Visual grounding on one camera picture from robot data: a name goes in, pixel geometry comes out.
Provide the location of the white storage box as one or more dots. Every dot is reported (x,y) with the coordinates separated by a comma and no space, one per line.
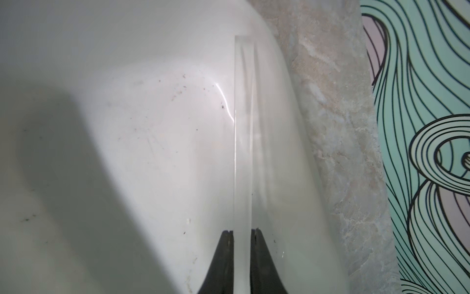
(117,150)

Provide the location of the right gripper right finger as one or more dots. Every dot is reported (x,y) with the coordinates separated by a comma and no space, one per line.
(264,278)

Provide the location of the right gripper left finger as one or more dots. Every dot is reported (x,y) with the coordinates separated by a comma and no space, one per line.
(220,275)

